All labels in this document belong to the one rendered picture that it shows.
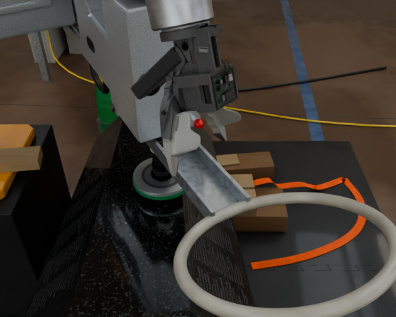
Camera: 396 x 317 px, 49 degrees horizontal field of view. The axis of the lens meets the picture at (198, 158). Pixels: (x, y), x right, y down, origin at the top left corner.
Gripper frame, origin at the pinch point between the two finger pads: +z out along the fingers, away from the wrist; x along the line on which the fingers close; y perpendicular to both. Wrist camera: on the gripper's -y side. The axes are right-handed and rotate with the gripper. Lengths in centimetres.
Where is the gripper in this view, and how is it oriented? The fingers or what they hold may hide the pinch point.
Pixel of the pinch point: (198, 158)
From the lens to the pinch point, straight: 69.1
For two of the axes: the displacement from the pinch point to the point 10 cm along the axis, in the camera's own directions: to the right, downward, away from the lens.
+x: 5.4, -3.7, 7.6
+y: 8.2, 0.4, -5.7
